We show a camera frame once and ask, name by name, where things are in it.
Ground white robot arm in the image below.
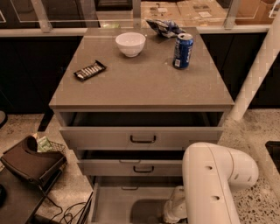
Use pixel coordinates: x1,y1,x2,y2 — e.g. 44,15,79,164
164,14,280,224

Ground cardboard boxes behind glass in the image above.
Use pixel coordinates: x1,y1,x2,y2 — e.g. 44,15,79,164
141,0,280,27

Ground white bowl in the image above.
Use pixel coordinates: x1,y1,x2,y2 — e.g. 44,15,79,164
115,32,146,57

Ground blue soda can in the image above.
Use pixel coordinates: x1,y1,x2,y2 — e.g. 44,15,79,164
172,33,193,69

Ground grey bottom drawer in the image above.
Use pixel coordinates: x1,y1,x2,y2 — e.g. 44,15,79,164
87,177,183,224

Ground black snack bar packet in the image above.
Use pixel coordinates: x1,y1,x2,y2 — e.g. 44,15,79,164
73,60,107,81

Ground grey drawer cabinet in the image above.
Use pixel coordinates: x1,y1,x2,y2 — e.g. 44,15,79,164
48,26,235,187

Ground blue white chip bag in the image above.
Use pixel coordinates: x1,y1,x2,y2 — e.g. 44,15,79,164
146,19,185,39

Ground black floor cable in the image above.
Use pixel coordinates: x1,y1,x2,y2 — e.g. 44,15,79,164
38,186,95,224

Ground glass railing with metal posts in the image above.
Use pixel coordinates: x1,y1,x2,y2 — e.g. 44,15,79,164
0,0,268,33

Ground grey top drawer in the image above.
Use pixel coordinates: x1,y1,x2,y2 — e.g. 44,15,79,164
60,112,222,151

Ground grey drawer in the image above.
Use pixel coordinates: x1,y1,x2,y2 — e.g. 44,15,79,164
78,150,184,177
60,112,222,151
87,177,183,224

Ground grey middle drawer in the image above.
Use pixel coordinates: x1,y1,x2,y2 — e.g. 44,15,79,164
78,150,184,177

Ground wire basket with green packets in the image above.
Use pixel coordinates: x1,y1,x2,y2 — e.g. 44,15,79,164
32,133,66,154

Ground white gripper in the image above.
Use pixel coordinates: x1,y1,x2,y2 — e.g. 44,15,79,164
164,199,187,224

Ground black mat at right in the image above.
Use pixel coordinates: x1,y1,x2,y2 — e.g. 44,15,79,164
265,141,280,172

